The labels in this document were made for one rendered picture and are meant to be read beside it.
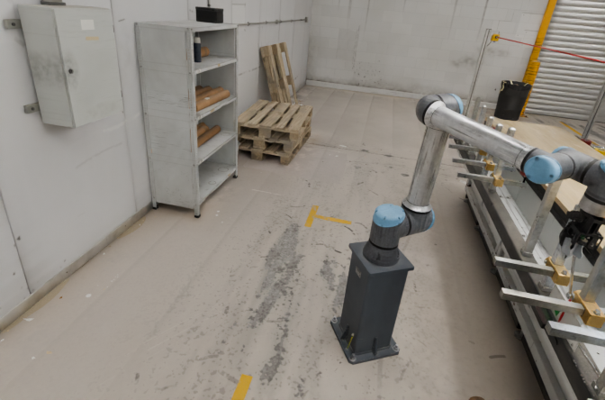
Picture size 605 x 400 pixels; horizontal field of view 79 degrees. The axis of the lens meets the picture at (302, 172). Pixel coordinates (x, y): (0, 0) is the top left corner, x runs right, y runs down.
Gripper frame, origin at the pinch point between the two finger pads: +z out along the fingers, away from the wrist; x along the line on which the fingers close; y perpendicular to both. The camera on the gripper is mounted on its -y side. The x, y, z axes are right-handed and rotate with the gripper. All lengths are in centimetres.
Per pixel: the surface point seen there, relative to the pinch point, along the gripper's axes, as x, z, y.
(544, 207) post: 11.5, 8.0, -47.7
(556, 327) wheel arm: -11.7, 5.1, 31.4
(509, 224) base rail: 13, 38, -76
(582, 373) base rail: 9.6, 31.5, 22.4
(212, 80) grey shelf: -234, 21, -213
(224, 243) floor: -171, 113, -91
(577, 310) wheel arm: 8.2, 17.4, 7.8
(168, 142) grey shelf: -231, 50, -122
